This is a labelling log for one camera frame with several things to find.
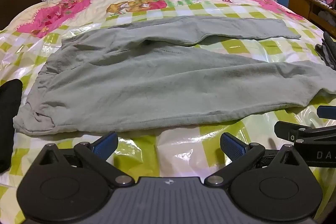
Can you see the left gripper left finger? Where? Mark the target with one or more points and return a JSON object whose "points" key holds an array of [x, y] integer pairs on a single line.
{"points": [[94, 156]]}

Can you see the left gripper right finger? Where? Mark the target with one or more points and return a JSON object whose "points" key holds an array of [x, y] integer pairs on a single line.
{"points": [[243, 158]]}

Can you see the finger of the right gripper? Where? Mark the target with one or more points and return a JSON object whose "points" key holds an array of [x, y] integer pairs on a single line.
{"points": [[292, 132], [327, 112]]}

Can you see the grey-green pants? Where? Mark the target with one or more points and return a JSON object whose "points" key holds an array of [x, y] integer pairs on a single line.
{"points": [[151, 74]]}

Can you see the dark grey clothes pile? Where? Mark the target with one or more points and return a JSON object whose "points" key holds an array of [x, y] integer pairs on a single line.
{"points": [[327, 50]]}

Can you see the wooden side cabinet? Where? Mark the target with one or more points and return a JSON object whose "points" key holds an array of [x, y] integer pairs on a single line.
{"points": [[315, 12]]}

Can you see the black folded garment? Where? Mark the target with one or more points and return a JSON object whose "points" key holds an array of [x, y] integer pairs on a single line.
{"points": [[11, 95]]}

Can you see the checkered floral bedspread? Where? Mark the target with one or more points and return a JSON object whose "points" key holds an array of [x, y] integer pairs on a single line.
{"points": [[189, 151]]}

